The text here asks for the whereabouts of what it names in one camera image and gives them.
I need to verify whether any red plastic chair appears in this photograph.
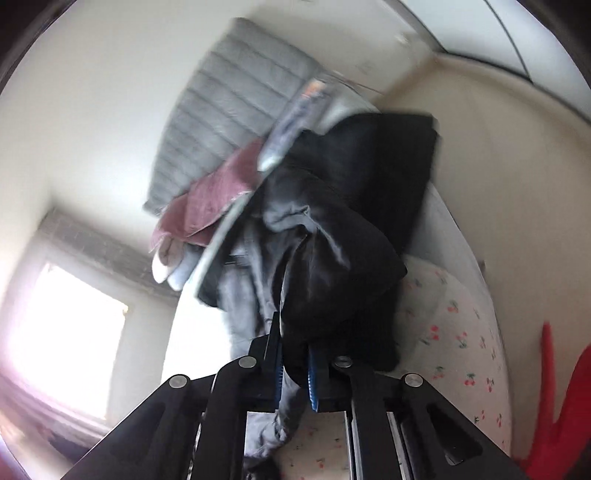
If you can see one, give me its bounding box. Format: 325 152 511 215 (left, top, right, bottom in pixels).
520 322 590 479

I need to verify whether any light blue pillow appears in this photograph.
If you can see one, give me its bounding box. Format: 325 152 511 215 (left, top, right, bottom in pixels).
167 244 204 292

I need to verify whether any black quilted down coat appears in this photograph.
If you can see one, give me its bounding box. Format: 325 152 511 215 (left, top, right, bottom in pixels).
193 195 308 469

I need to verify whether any black garment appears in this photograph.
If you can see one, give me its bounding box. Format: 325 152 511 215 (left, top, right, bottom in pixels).
262 112 438 371

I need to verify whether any window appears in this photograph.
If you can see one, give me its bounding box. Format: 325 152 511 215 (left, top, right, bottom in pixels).
6 262 128 422

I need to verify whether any white pillow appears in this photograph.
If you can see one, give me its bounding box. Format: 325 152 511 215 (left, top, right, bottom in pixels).
151 237 184 284

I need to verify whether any grey padded headboard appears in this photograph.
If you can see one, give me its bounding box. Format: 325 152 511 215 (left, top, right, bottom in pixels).
143 18 326 216

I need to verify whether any pink velvet pillow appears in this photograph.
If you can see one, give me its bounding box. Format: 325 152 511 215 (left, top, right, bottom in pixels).
150 138 263 251

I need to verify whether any patterned pillow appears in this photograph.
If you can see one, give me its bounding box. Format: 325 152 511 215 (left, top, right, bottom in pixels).
257 76 352 173

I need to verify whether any cherry print bed sheet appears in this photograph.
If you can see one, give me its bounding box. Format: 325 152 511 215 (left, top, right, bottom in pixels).
276 257 512 479

